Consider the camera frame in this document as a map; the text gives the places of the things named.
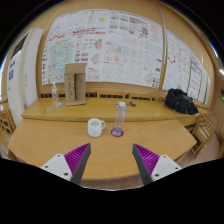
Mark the group of wooden chairs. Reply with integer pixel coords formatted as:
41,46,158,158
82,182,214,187
0,99,16,134
191,111,224,159

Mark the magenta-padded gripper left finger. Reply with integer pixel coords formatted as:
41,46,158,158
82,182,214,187
40,142,92,185

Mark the flat round red coaster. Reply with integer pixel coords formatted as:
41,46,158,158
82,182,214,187
110,128,125,138

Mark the white ceramic mug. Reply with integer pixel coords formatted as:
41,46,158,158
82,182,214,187
87,118,107,138

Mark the black bag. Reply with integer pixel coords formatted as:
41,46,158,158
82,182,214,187
164,87,200,116

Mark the large wall poster sheet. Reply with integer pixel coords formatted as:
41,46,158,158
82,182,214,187
41,9,164,89

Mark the brown cardboard box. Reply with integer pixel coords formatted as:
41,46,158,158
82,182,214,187
63,62,87,107

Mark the clear plastic water bottle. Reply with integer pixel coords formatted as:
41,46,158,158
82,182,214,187
112,101,128,137

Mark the small clear drink bottle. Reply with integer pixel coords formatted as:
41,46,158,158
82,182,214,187
51,81,59,104

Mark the narrower wall poster sheet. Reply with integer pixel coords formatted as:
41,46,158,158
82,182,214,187
162,29,209,103

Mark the white standing air conditioner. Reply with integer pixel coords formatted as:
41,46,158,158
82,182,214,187
7,27,44,118

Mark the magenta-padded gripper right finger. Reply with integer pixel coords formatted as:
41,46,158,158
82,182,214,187
131,143,183,186

